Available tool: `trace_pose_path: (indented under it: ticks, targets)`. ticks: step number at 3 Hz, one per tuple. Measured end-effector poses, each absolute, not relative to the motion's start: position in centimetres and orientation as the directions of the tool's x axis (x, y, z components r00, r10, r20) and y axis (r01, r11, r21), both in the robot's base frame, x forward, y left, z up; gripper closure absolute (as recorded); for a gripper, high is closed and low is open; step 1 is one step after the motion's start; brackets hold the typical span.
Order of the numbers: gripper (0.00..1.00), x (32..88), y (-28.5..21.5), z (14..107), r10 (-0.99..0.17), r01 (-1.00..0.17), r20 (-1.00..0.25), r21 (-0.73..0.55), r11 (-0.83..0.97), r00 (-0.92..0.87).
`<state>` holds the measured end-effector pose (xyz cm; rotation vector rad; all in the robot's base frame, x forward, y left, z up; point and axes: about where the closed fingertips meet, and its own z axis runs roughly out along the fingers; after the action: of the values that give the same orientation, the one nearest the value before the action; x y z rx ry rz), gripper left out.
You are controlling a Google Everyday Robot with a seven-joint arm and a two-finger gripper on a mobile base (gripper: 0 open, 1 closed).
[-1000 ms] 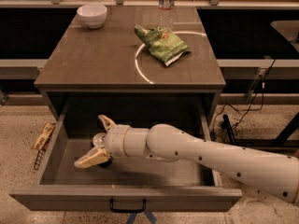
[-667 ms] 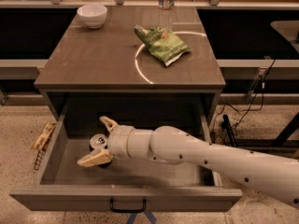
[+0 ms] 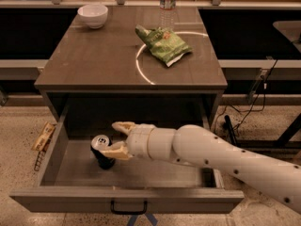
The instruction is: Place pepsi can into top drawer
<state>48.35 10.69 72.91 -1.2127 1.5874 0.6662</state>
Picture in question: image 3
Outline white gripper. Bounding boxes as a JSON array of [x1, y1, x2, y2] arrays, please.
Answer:
[[101, 121, 155, 160]]

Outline blue pepsi can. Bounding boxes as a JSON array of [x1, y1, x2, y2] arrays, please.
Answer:
[[90, 135, 115, 170]]

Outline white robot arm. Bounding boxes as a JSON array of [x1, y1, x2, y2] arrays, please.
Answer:
[[100, 121, 301, 213]]

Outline grey cabinet with top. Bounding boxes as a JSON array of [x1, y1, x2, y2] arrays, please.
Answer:
[[36, 7, 227, 134]]

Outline open grey top drawer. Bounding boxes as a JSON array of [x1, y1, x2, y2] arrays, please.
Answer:
[[10, 95, 244, 214]]

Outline yellow snack packet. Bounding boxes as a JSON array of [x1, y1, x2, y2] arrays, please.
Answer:
[[32, 122, 55, 152]]

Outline blue tape on floor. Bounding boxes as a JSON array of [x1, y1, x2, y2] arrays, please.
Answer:
[[126, 214, 158, 226]]

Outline green chip bag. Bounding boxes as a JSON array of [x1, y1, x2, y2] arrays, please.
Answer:
[[135, 24, 192, 67]]

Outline white ceramic bowl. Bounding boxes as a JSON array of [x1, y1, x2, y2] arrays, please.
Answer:
[[77, 4, 108, 29]]

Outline clear plastic water bottle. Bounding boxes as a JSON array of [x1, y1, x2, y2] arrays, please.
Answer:
[[159, 0, 176, 29]]

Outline black table leg base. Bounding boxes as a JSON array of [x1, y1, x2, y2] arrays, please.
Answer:
[[223, 114, 301, 150]]

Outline black drawer handle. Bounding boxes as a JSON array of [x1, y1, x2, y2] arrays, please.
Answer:
[[110, 201, 148, 215]]

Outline wire basket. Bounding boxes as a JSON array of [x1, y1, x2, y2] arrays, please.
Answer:
[[34, 142, 50, 171]]

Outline black cable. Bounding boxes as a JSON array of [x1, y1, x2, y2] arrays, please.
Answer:
[[213, 40, 301, 143]]

